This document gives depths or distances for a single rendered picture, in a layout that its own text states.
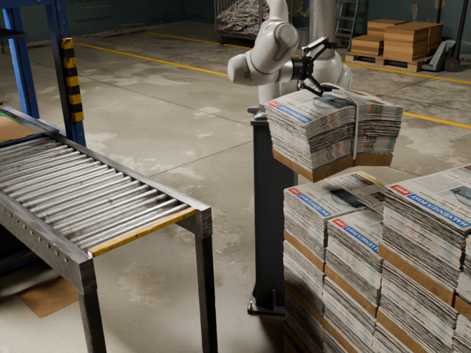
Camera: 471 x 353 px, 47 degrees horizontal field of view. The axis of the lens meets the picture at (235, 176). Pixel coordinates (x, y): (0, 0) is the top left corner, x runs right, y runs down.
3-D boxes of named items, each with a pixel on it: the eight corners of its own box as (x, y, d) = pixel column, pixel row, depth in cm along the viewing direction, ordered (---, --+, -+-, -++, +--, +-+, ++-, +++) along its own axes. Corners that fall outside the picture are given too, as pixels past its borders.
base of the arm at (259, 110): (251, 108, 250) (251, 97, 248) (298, 109, 246) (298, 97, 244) (244, 120, 234) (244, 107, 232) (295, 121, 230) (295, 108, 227)
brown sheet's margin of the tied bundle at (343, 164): (308, 143, 211) (306, 133, 209) (352, 167, 187) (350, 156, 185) (272, 157, 207) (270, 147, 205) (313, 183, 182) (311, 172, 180)
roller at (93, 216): (162, 190, 217) (155, 186, 220) (52, 231, 188) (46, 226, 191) (162, 201, 219) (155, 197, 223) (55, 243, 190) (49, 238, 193)
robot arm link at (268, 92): (262, 97, 246) (261, 48, 238) (301, 98, 242) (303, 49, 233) (254, 106, 232) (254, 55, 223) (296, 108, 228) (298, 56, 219)
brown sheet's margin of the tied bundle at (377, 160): (344, 143, 219) (346, 133, 218) (390, 166, 195) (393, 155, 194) (312, 142, 212) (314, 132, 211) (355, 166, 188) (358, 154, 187)
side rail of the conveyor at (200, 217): (214, 234, 207) (212, 206, 202) (202, 239, 204) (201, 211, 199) (55, 150, 298) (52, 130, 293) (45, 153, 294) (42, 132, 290)
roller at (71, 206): (139, 176, 228) (137, 184, 231) (32, 213, 199) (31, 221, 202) (145, 185, 226) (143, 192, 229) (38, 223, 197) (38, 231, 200)
